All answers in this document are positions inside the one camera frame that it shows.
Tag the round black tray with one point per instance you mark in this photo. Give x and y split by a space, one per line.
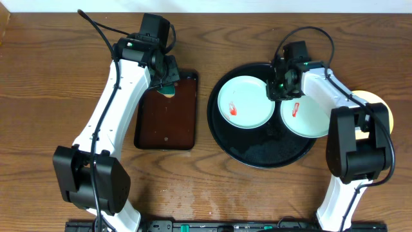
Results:
271 145

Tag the cardboard box corner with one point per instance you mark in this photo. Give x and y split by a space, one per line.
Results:
4 20

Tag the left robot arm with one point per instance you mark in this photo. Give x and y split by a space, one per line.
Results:
89 173

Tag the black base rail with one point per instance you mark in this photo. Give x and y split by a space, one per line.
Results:
169 226

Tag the light blue front plate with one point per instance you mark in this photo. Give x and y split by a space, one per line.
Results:
243 102

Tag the yellow plate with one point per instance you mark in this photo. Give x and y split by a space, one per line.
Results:
385 116

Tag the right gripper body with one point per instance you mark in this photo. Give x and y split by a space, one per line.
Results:
279 89

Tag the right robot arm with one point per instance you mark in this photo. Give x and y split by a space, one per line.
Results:
359 150

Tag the green yellow sponge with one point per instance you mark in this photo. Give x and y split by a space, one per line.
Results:
167 91

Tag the rectangular brown water tray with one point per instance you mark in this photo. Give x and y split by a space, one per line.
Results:
168 123

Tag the light green right plate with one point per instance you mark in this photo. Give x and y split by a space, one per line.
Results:
304 117

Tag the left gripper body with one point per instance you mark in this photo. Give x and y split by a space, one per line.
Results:
170 77

